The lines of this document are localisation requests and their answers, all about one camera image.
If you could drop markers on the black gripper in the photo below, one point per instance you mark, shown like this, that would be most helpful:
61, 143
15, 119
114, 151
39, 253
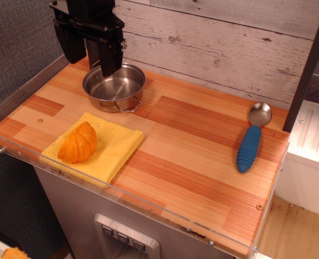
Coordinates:
94, 20

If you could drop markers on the stainless steel pot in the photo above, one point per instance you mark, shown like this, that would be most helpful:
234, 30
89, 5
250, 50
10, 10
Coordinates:
120, 92

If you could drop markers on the yellow folded towel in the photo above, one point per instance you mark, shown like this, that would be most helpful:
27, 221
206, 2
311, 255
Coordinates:
115, 145

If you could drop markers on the clear acrylic left guard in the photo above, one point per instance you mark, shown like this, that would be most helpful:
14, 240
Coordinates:
32, 86

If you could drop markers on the silver dispenser button panel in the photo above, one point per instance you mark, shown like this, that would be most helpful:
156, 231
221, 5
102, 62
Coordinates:
118, 240

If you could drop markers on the orange object bottom left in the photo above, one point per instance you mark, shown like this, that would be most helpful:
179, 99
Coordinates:
14, 253

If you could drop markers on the dark left cabinet post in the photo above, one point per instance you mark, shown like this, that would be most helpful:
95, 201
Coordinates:
93, 53

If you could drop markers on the dark cabinet post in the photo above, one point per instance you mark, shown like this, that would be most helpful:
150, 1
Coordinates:
302, 87
93, 53

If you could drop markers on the blue handled metal spoon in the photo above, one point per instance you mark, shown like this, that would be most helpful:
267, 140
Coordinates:
259, 115

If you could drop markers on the dark right cabinet post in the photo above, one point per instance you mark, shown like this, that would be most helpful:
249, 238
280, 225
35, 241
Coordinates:
302, 87

